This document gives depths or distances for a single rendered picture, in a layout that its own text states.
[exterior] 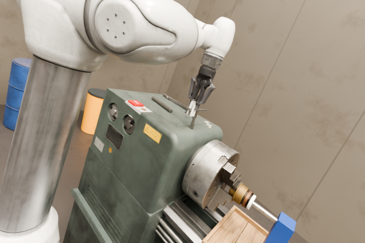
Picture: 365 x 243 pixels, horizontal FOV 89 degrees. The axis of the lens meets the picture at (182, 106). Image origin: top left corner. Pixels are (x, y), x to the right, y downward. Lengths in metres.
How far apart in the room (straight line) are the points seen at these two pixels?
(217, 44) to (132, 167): 0.69
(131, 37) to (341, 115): 2.85
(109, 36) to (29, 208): 0.40
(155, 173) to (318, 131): 2.46
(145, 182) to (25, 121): 0.61
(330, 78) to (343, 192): 1.37
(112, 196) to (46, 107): 0.82
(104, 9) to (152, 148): 0.68
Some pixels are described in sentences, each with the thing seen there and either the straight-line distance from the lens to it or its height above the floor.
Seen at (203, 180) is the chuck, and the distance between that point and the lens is 0.86.
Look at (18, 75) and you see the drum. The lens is 2.93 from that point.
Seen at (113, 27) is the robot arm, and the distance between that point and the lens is 0.26.
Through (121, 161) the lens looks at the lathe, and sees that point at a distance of 1.05.
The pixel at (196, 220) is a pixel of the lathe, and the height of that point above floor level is 0.86.
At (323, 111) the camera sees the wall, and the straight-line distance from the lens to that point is 3.00.
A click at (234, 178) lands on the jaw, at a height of 1.15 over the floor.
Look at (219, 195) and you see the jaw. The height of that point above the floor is 1.03.
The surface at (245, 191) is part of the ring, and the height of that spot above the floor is 1.12.
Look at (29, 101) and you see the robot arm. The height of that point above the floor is 1.38.
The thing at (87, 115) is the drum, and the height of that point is 0.29.
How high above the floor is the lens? 1.54
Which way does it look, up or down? 13 degrees down
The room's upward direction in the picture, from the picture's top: 21 degrees clockwise
